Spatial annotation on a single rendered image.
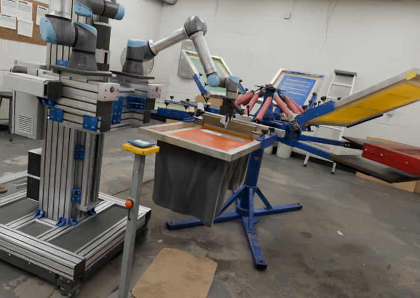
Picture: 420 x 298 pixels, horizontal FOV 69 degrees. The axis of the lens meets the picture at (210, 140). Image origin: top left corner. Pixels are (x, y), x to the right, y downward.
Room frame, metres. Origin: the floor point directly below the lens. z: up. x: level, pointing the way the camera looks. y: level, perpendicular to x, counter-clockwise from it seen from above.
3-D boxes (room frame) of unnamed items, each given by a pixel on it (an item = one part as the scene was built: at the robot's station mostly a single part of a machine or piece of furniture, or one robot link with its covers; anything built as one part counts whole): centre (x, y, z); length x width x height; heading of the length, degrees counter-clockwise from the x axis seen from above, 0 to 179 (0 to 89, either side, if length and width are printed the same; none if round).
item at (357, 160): (2.34, -0.85, 0.91); 1.34 x 0.40 x 0.08; 35
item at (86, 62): (1.67, 0.74, 1.31); 0.15 x 0.15 x 0.10
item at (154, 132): (1.93, -0.02, 0.97); 0.79 x 0.58 x 0.04; 155
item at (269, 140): (2.03, -0.37, 0.97); 0.30 x 0.05 x 0.07; 155
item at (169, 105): (2.81, 0.44, 1.05); 1.08 x 0.61 x 0.23; 95
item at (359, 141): (2.94, -1.13, 0.91); 1.34 x 0.40 x 0.08; 95
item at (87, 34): (1.66, 0.75, 1.42); 0.13 x 0.12 x 0.14; 138
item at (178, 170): (1.66, 0.11, 0.74); 0.45 x 0.03 x 0.43; 65
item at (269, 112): (2.88, -0.47, 0.67); 0.39 x 0.39 x 1.35
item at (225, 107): (2.13, -0.08, 1.15); 0.09 x 0.08 x 0.12; 65
